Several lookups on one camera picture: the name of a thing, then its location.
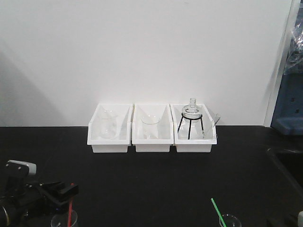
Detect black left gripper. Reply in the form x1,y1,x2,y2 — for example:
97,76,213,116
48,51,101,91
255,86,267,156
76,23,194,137
4,176,79,217

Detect red plastic spoon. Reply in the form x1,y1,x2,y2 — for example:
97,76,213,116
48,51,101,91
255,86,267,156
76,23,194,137
67,199,73,227

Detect green plastic spoon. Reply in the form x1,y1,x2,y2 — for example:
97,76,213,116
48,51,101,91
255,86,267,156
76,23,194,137
211,198,226,227

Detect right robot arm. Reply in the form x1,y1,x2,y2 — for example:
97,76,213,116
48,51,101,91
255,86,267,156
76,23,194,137
266,211,303,227

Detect front left glass beaker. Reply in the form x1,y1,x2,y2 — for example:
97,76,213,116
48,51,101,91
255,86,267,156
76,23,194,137
50,210,79,227

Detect left white storage bin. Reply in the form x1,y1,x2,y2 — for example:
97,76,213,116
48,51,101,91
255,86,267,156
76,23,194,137
87,104,133,153

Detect white storage bin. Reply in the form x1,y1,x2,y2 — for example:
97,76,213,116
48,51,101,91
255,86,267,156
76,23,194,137
87,104,133,153
132,103,174,152
170,104,217,153

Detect glass beaker in left bin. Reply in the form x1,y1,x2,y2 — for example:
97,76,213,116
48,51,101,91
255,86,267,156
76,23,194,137
99,110,117,140

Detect glass beaker in bin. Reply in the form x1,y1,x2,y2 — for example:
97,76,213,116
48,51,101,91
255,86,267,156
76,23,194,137
141,115,159,140
99,110,117,140

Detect middle white storage bin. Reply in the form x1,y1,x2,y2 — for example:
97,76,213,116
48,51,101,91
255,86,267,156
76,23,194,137
132,103,174,152

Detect glass beaker in middle bin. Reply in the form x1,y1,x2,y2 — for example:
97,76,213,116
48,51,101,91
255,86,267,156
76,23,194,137
141,115,159,140

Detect right white storage bin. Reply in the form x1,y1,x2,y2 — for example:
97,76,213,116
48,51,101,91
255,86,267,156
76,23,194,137
170,104,217,153

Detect round glass flask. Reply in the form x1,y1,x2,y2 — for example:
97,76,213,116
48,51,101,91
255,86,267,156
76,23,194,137
181,98,203,120

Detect front right glass beaker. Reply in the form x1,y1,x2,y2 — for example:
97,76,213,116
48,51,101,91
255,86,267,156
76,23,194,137
219,214,242,227

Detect black lab sink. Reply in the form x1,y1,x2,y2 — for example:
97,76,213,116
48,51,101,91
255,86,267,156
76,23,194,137
266,148,303,198

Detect blue equipment with plastic cover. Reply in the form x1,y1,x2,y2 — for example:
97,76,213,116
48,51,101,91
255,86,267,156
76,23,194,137
271,18,303,136

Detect black wire tripod stand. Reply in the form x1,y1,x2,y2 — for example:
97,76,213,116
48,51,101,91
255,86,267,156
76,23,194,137
177,113,204,140

